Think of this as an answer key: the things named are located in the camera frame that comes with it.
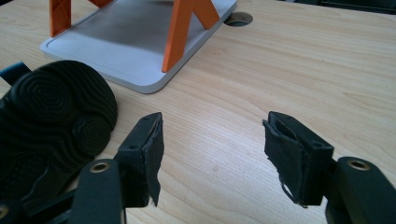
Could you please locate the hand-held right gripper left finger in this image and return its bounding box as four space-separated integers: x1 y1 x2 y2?
113 111 165 209

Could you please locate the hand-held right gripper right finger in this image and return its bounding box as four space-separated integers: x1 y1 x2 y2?
262 110 335 208

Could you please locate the blue object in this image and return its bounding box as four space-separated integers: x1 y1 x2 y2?
0 61 32 87

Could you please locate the grey metal tray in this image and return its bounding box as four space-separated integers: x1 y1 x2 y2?
39 0 238 95

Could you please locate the orange plastic rack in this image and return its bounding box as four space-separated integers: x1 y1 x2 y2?
49 0 220 74

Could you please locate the dark equipment behind table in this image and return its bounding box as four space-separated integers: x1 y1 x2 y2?
278 0 396 16

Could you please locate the round table cable hole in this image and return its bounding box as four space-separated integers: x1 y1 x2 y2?
223 11 254 28

